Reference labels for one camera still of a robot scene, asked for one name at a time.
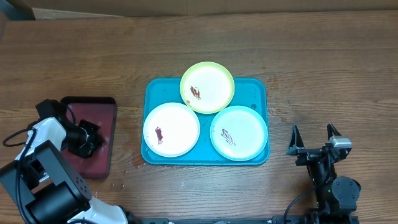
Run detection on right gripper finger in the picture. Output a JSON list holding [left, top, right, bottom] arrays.
[[327, 123, 341, 140], [286, 124, 304, 156]]

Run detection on white plate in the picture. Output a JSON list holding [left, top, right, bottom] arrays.
[[143, 103, 200, 157]]

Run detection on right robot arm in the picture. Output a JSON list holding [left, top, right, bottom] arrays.
[[283, 123, 361, 223]]

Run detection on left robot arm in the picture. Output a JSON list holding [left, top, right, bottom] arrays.
[[1, 100, 135, 223]]

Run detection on black tray with red water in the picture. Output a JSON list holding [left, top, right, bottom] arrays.
[[61, 96, 117, 179]]

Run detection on blue plastic tray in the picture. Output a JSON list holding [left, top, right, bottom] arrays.
[[141, 78, 271, 166]]

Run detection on light blue rimmed plate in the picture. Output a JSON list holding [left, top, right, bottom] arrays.
[[210, 106, 268, 162]]

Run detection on green rimmed plate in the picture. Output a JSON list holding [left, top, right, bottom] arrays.
[[180, 62, 235, 114]]

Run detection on cardboard box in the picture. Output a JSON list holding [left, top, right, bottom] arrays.
[[8, 0, 397, 16]]

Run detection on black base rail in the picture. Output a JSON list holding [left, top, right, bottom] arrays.
[[136, 215, 313, 224]]

